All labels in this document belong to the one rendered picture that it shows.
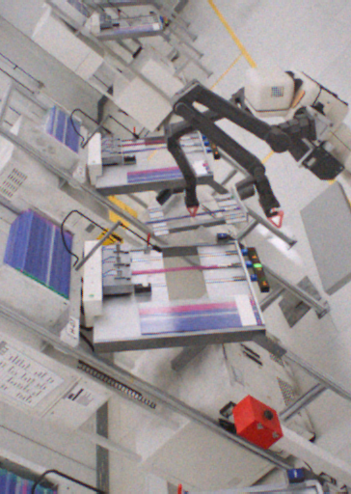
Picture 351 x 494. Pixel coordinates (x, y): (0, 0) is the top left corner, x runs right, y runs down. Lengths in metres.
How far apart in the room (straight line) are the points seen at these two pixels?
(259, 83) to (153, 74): 4.97
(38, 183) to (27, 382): 1.47
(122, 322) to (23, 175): 1.43
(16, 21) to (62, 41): 3.25
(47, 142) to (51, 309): 1.46
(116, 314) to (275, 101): 1.11
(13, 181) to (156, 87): 3.74
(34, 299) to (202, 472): 1.23
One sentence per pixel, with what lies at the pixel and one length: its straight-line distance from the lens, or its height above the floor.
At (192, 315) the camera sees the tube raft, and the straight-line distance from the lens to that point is 2.79.
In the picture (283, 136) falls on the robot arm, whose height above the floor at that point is 1.25.
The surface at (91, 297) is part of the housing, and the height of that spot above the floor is 1.30.
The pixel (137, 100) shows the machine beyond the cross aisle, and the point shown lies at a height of 0.43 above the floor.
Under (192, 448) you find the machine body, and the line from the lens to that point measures 3.18.
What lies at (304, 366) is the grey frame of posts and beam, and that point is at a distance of 2.87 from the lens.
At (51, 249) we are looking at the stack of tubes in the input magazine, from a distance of 2.94.
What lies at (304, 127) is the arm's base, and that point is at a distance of 2.40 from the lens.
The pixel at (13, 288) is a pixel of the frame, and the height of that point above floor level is 1.62.
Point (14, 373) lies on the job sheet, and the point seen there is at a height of 1.41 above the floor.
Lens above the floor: 2.29
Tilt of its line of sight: 25 degrees down
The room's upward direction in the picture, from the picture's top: 55 degrees counter-clockwise
